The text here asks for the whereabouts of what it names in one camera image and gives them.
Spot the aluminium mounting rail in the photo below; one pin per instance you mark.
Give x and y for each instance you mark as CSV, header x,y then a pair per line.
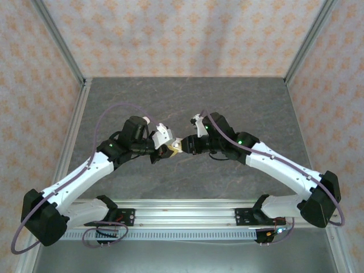
x,y
185,219

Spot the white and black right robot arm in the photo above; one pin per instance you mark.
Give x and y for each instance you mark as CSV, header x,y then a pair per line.
x,y
281,167

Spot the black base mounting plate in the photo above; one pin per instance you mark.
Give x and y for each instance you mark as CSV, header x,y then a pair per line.
x,y
129,217
241,217

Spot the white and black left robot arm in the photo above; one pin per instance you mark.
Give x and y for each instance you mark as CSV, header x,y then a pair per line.
x,y
79,182

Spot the aluminium frame profile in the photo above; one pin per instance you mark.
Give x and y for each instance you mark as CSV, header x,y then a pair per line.
x,y
81,99
61,42
338,256
308,42

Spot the small circuit board green LED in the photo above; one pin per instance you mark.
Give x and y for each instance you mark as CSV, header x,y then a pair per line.
x,y
280,230

